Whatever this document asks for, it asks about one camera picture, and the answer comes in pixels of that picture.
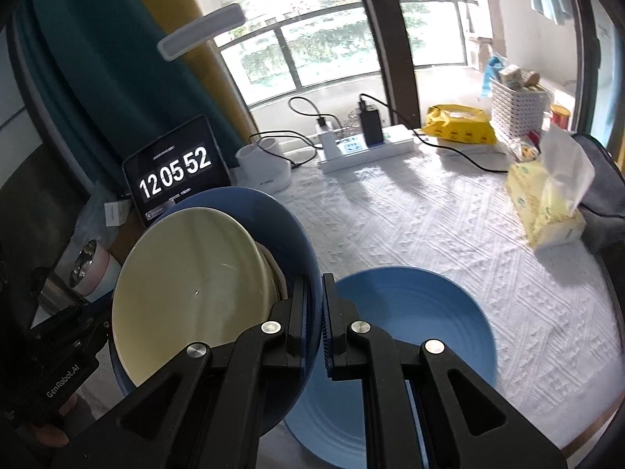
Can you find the black window frame post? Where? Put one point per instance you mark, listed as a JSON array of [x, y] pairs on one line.
[[385, 34]]

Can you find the red yellow-lid jar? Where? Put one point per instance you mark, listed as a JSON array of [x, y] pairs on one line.
[[561, 117]]

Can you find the yellow wipes pack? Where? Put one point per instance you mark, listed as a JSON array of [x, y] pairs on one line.
[[459, 124]]

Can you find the cartoon printed pack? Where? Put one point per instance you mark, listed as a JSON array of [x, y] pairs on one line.
[[525, 152]]

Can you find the clear plastic bag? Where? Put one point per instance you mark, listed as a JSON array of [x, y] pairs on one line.
[[93, 215]]

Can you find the white plastic basket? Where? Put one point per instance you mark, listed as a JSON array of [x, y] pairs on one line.
[[517, 110]]

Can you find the white lamp base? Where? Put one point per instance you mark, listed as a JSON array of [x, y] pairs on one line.
[[263, 171]]

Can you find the red box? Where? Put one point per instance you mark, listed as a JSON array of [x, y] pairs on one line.
[[533, 139]]

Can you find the small white box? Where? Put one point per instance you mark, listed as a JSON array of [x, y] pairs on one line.
[[116, 212]]

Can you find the white charger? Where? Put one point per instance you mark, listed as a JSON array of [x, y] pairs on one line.
[[328, 141]]

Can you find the balcony railing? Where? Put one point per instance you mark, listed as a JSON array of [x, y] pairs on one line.
[[291, 61]]

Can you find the blue plastic bag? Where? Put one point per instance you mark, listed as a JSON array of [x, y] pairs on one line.
[[490, 75]]

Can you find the black tablet clock display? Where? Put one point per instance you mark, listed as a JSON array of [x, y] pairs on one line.
[[176, 171]]

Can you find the white lamp head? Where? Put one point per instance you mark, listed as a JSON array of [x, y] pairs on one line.
[[200, 32]]

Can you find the person's left hand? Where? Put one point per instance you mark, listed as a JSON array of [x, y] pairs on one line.
[[49, 436]]

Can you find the blue plate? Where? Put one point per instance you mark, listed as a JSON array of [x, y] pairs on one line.
[[415, 312]]

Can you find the grey cloth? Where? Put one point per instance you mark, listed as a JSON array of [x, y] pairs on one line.
[[605, 180]]

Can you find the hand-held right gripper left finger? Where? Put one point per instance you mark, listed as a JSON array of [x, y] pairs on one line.
[[303, 332]]

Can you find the beige plate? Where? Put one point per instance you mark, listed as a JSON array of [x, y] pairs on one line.
[[195, 278]]

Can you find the white power strip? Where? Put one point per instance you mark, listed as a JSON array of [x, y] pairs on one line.
[[390, 144]]

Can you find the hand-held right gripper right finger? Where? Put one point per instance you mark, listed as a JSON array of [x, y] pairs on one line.
[[327, 337]]

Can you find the wooden spoon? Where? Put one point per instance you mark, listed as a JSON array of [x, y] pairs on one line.
[[531, 78]]

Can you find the printed carton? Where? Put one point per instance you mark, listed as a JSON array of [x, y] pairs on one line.
[[510, 77]]

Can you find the large blue bowl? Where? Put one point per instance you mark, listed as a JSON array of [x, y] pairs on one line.
[[293, 234]]

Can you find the teal curtain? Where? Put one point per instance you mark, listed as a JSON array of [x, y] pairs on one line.
[[97, 58]]

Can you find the yellow tissue pack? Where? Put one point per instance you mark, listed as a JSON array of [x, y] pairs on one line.
[[542, 205]]

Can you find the black charger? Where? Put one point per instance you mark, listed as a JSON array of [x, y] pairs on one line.
[[371, 124]]

